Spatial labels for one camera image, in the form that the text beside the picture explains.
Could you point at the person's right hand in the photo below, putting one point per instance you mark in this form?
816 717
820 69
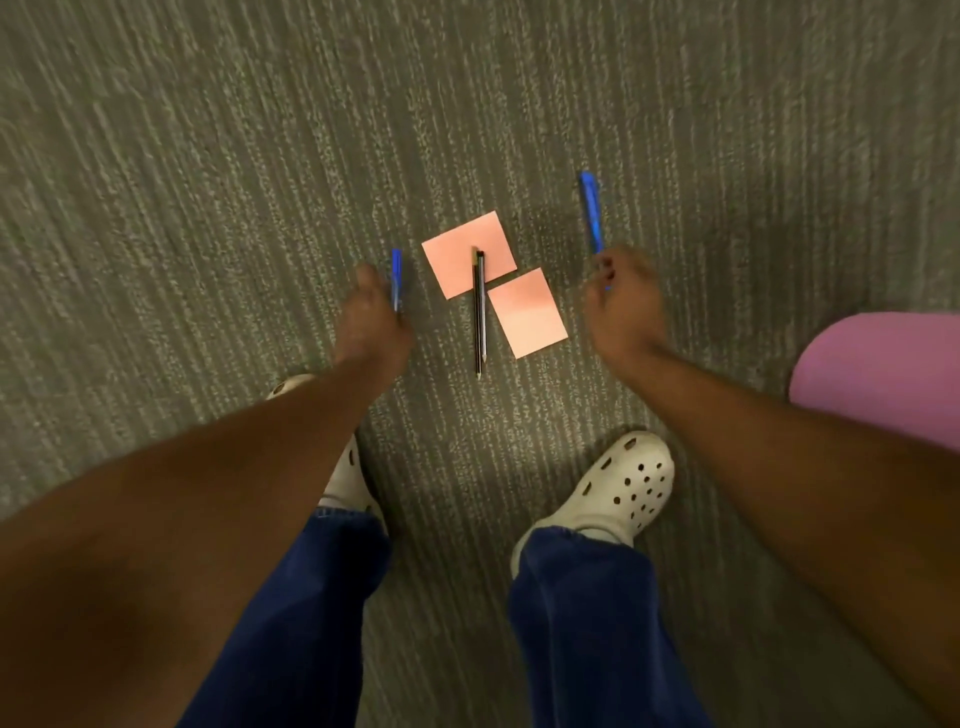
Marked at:
626 311

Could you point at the long blue pen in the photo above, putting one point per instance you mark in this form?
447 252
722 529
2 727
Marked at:
592 214

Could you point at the person's right fingers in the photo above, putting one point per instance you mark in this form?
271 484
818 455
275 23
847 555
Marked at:
604 274

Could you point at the blue jeans right leg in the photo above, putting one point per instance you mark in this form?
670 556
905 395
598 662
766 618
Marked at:
592 630

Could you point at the blue jeans left leg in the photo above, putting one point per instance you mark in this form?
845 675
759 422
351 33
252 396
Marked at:
300 622

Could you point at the white clog shoe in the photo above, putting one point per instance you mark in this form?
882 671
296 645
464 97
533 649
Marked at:
615 491
346 469

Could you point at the blue jeans leg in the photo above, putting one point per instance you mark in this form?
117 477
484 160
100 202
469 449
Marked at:
300 622
592 630

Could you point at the white right clog shoe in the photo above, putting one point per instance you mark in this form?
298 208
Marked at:
615 491

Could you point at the short blue pen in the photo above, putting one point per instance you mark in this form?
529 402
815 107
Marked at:
396 279

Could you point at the pink round cushion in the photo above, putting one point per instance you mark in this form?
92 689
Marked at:
885 375

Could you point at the black pencil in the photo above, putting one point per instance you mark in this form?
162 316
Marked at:
480 311

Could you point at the pink sticky note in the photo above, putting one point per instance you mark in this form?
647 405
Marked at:
527 313
466 253

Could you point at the white left clog shoe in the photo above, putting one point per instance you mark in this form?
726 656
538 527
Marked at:
346 469

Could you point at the person's left thumb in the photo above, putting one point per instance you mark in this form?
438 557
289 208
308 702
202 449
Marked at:
369 281

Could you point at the person's left forearm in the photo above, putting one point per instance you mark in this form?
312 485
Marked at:
150 540

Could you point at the person's right forearm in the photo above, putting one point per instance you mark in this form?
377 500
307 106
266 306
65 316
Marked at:
817 495

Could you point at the person's left hand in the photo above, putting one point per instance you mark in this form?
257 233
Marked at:
371 330

